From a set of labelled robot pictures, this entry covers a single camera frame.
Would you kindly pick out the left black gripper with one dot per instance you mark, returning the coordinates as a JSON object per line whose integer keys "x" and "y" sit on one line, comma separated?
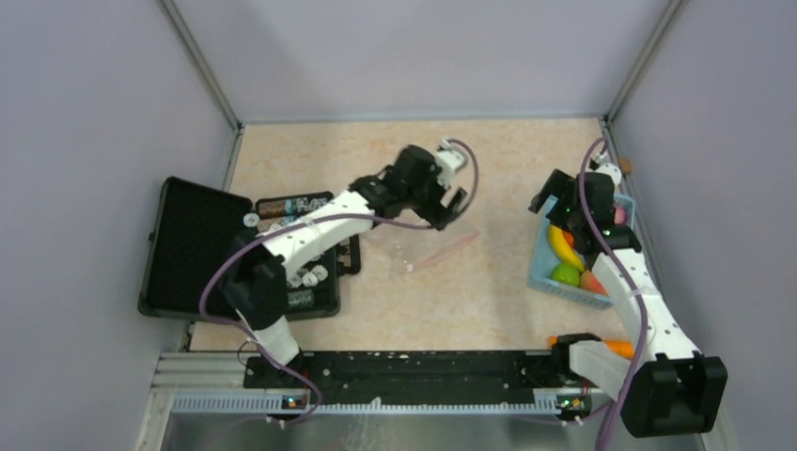
{"x": 436, "y": 213}

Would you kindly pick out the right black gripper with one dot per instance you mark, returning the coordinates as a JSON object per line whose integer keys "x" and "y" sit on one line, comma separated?
{"x": 562, "y": 185}

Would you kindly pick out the clear zip top bag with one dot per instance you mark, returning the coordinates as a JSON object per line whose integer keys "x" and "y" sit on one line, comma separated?
{"x": 417, "y": 250}

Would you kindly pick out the yellow banana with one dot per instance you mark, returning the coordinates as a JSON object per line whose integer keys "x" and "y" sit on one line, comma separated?
{"x": 561, "y": 249}

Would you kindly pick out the green apple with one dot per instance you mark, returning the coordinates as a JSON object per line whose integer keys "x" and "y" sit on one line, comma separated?
{"x": 566, "y": 273}

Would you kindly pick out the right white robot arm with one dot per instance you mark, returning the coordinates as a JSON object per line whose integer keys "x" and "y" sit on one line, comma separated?
{"x": 669, "y": 386}

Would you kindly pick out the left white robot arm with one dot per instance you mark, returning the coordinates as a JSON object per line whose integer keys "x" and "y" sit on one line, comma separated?
{"x": 254, "y": 279}

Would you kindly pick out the blue plastic basket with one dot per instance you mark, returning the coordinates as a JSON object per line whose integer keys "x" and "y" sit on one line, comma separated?
{"x": 544, "y": 260}

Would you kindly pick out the small brown object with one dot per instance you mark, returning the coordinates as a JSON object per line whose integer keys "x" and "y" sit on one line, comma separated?
{"x": 625, "y": 166}

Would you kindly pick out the peach fruit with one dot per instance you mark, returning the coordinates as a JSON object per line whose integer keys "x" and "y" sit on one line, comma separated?
{"x": 589, "y": 282}

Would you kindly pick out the orange carrot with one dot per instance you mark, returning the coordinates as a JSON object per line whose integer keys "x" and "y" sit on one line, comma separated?
{"x": 622, "y": 348}

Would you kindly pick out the black open tool case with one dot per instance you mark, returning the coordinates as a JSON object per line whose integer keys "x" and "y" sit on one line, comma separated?
{"x": 194, "y": 229}

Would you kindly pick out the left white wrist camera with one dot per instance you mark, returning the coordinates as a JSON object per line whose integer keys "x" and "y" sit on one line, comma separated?
{"x": 451, "y": 159}

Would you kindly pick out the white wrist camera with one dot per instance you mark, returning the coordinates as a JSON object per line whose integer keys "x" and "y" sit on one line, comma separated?
{"x": 603, "y": 164}
{"x": 451, "y": 159}

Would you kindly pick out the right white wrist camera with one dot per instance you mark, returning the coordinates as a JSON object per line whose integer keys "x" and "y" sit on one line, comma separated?
{"x": 603, "y": 164}

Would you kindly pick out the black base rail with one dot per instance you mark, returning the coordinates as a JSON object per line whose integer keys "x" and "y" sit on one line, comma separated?
{"x": 421, "y": 378}

